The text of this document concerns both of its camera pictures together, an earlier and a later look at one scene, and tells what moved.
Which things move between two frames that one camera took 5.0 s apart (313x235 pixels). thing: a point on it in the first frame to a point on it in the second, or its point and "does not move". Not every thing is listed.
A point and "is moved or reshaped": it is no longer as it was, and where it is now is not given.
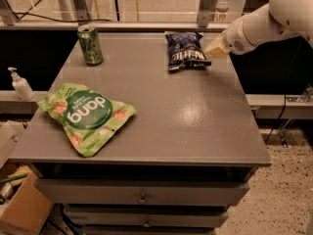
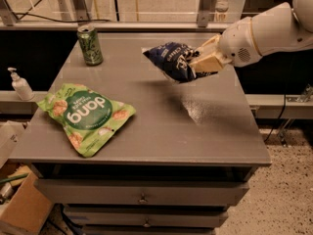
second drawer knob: x=147 y=224 does not move
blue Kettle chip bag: x=185 y=51 is moved or reshaped
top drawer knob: x=143 y=201 does not move
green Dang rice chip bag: x=87 y=117 does not move
